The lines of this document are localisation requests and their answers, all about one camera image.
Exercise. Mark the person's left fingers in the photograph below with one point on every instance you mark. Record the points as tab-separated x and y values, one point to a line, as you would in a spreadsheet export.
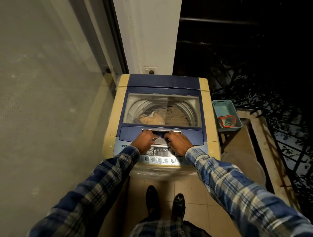
149	133

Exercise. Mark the person's left hand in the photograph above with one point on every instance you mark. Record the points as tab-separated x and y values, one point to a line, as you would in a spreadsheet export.
143	142

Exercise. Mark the black left shoe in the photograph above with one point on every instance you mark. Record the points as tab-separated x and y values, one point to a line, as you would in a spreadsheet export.
152	201

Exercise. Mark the black right shoe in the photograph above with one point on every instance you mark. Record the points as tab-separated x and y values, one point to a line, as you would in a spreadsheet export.
178	206

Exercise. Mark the beige clothes in drum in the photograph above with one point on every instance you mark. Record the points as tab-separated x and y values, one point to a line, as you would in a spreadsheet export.
162	116

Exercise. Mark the round beige tub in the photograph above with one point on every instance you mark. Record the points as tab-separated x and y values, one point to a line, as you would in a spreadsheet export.
244	166

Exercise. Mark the black shoe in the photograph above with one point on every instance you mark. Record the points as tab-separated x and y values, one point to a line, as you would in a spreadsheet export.
178	206
152	201

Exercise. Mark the teal plastic basket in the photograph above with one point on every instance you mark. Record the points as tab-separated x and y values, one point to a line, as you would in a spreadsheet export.
223	108

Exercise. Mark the person's left forearm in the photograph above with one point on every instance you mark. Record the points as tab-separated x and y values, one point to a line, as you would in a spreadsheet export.
97	185

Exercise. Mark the person's right forearm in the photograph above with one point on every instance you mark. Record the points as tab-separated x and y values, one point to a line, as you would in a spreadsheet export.
239	190

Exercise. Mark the person's right hand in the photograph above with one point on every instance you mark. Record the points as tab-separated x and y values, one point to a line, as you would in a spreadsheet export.
179	144

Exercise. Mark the glass sliding door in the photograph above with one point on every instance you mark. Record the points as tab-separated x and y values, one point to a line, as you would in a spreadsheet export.
49	85

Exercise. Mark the person's right fingers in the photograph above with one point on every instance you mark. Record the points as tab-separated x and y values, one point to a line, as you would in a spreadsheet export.
171	135

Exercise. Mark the blue washing machine lid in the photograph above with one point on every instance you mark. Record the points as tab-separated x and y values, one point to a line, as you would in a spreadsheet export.
163	85

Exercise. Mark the black metal railing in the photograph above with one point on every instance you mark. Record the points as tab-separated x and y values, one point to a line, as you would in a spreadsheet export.
288	136

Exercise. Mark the cream top-load washing machine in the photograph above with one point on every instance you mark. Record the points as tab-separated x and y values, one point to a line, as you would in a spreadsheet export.
111	136

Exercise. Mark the white wall socket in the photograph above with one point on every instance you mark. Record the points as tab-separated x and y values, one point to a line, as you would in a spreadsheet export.
149	70

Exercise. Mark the small red basket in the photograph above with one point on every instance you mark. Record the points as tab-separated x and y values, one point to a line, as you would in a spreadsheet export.
221	121

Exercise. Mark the clothes pegs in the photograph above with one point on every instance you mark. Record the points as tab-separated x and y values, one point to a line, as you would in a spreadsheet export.
229	122

